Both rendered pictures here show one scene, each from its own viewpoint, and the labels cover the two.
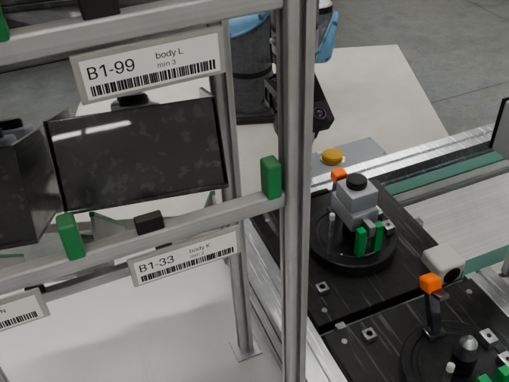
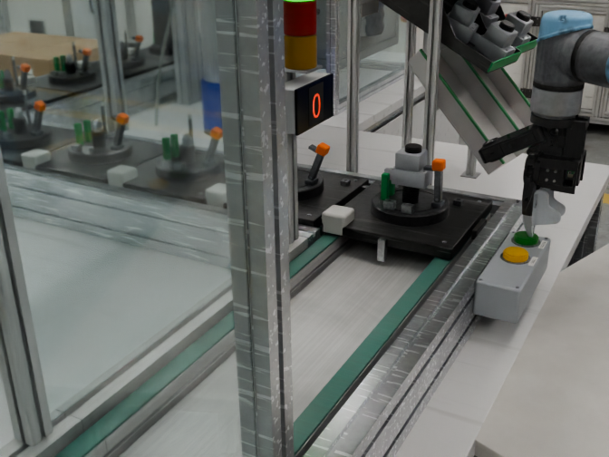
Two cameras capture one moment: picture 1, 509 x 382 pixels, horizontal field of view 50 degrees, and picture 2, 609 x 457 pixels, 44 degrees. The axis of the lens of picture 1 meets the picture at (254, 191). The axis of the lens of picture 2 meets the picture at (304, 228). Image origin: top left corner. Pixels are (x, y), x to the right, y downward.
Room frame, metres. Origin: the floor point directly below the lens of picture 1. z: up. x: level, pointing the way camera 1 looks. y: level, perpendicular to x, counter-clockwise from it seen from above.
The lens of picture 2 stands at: (1.44, -1.13, 1.51)
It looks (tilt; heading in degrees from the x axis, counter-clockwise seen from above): 24 degrees down; 139
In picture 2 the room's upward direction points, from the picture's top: 1 degrees counter-clockwise
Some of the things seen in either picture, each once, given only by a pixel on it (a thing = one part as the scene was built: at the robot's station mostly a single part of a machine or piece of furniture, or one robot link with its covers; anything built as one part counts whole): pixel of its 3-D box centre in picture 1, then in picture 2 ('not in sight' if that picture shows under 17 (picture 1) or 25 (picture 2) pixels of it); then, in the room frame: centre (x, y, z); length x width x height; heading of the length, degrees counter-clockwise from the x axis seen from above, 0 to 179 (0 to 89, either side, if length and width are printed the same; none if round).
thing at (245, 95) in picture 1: (248, 80); not in sight; (1.20, 0.00, 0.93); 0.15 x 0.15 x 0.10
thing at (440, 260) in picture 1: (441, 264); (338, 220); (0.54, -0.27, 0.97); 0.05 x 0.05 x 0.04; 20
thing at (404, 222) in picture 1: (350, 245); (410, 215); (0.60, -0.15, 0.96); 0.24 x 0.24 x 0.02; 20
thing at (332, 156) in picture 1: (332, 158); (515, 257); (0.83, -0.15, 0.96); 0.04 x 0.04 x 0.02
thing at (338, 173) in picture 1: (339, 192); (434, 179); (0.64, -0.13, 1.04); 0.04 x 0.02 x 0.08; 20
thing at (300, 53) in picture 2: not in sight; (300, 50); (0.55, -0.37, 1.28); 0.05 x 0.05 x 0.05
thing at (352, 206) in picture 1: (358, 201); (407, 163); (0.59, -0.15, 1.06); 0.08 x 0.04 x 0.07; 21
